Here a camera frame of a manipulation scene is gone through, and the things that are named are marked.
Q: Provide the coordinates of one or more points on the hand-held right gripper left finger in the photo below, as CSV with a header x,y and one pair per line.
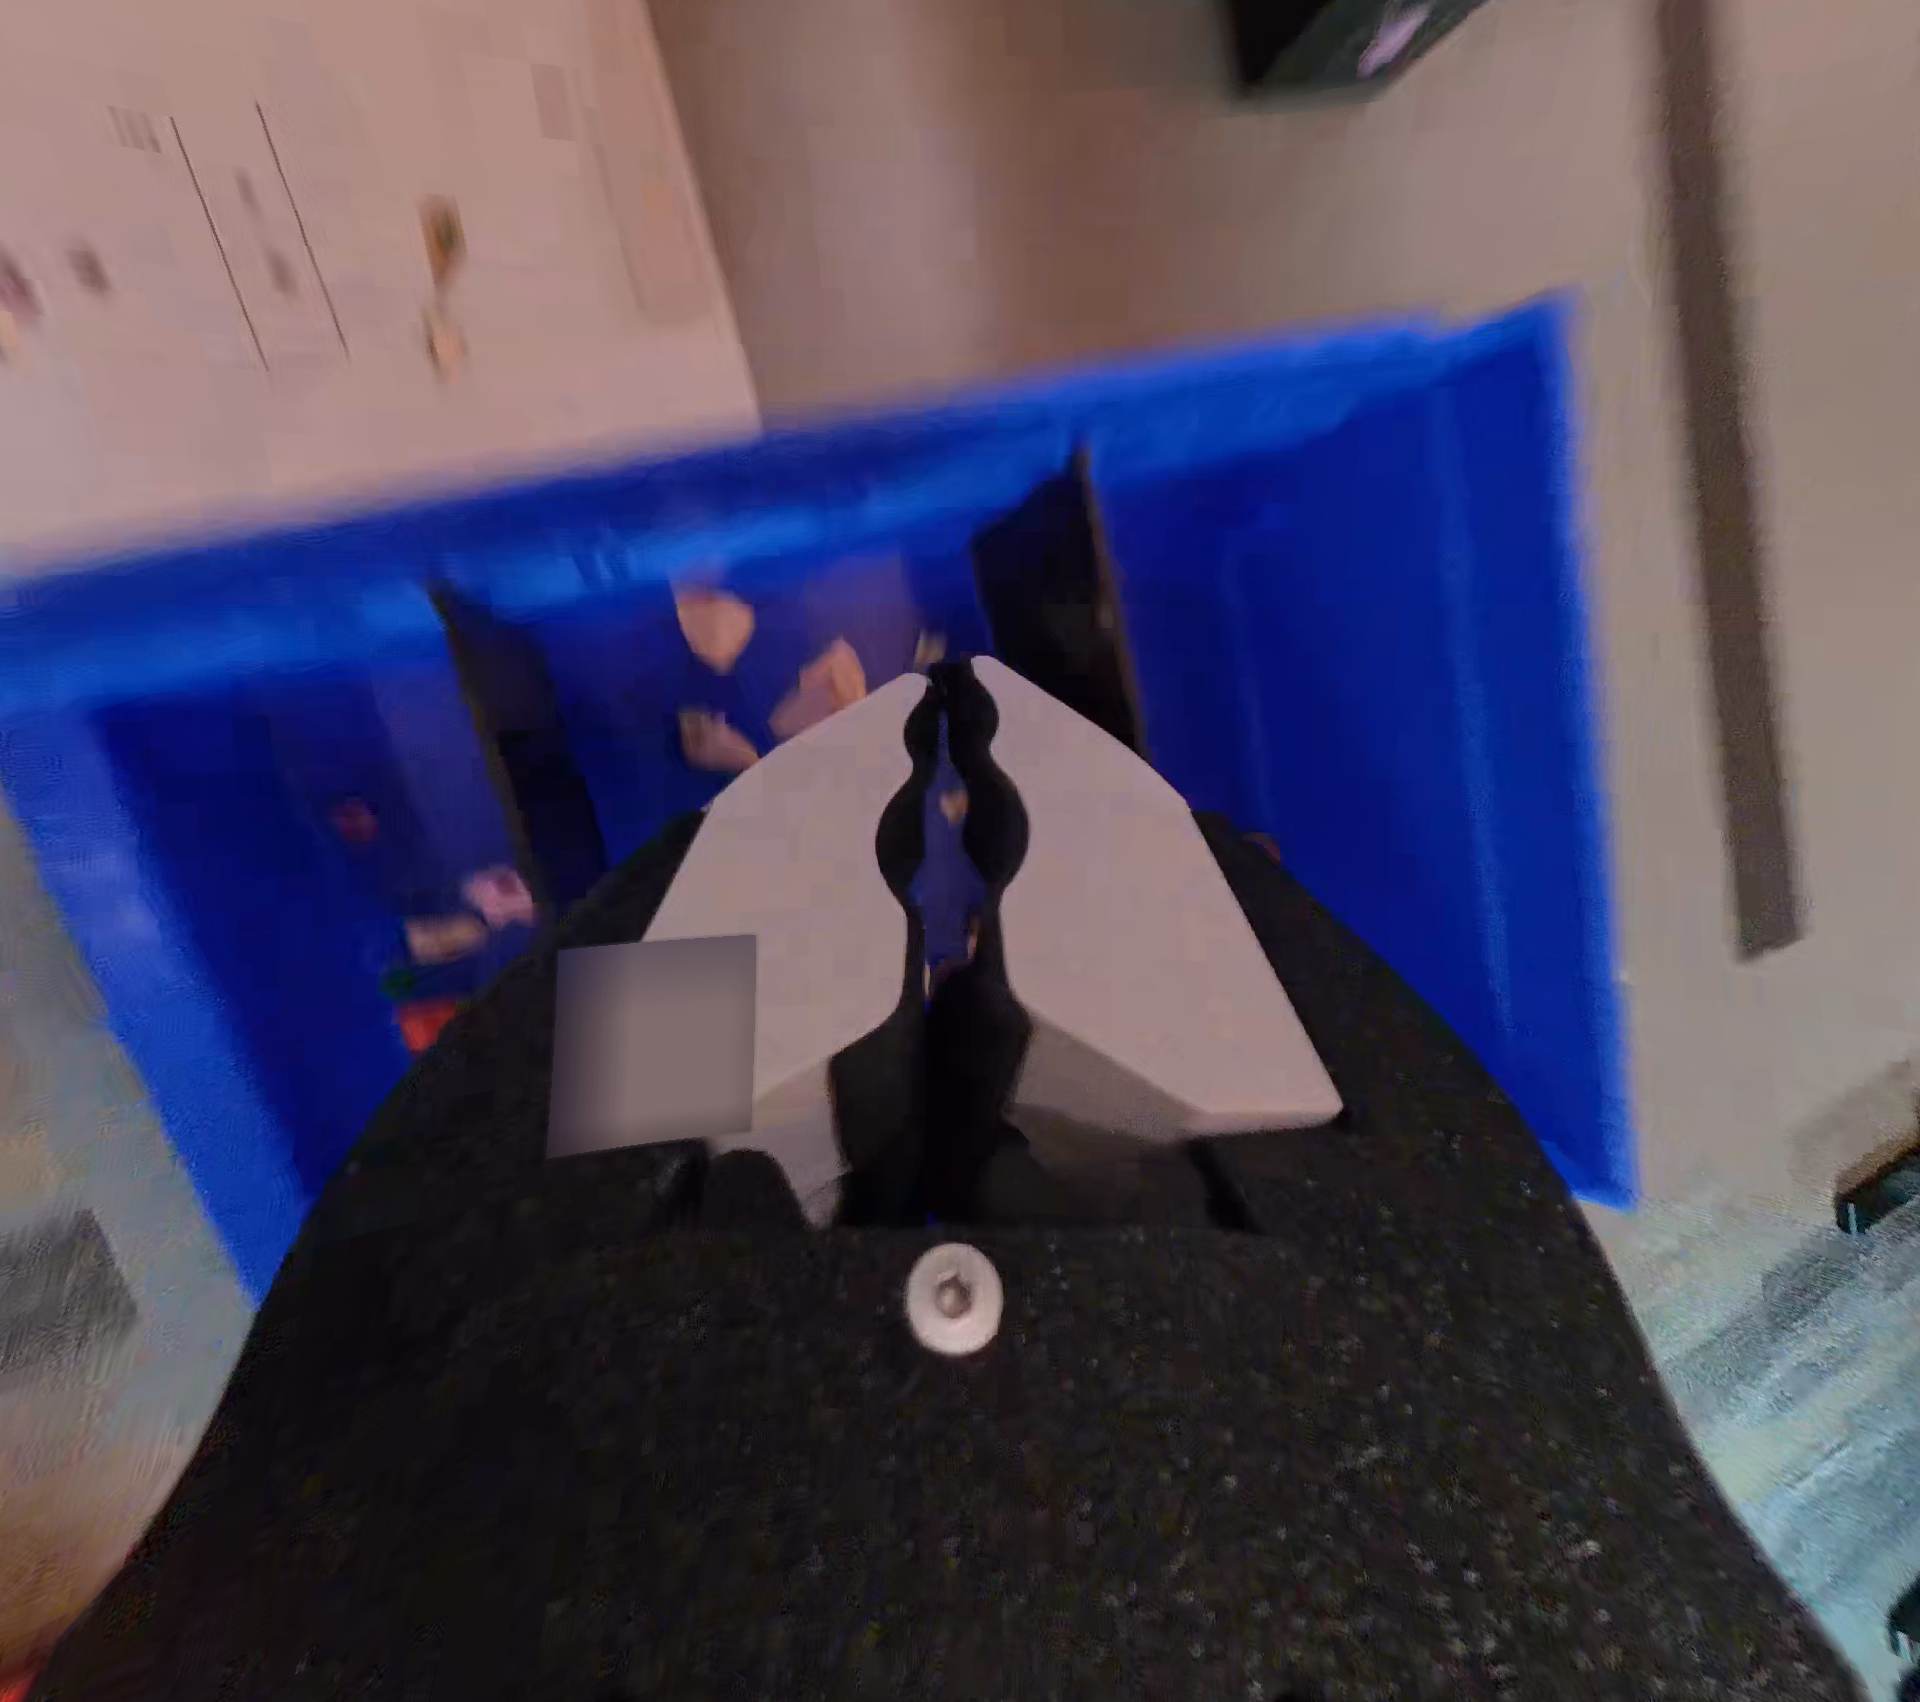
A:
x,y
818,832

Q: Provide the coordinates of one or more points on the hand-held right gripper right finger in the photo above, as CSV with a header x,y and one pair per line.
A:
x,y
1118,923

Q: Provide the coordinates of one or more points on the heap of tan toy bricks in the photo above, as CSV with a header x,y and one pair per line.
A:
x,y
759,683

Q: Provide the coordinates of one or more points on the black bin divider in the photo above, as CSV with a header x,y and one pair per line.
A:
x,y
1059,623
503,742

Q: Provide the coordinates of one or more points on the blue plastic sorting bin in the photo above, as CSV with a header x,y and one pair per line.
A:
x,y
1350,683

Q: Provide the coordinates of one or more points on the heap of mixed toy bricks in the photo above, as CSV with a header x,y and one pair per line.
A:
x,y
442,915

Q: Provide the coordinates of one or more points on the instruction sheet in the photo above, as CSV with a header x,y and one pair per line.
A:
x,y
330,143

